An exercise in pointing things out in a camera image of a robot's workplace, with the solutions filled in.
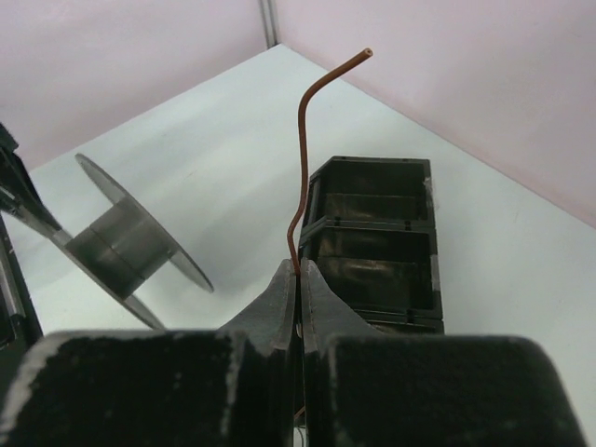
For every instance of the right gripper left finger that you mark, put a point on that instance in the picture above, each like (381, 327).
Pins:
(227, 387)

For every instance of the black compartment tray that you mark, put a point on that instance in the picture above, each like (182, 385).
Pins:
(370, 228)

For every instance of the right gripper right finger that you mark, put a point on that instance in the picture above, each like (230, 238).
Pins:
(364, 387)

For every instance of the left aluminium frame post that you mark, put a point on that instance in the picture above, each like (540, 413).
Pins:
(270, 22)

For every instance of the black cable spool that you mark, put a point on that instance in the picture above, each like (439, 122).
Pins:
(125, 246)

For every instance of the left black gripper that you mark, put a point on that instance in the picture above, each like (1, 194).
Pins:
(19, 198)

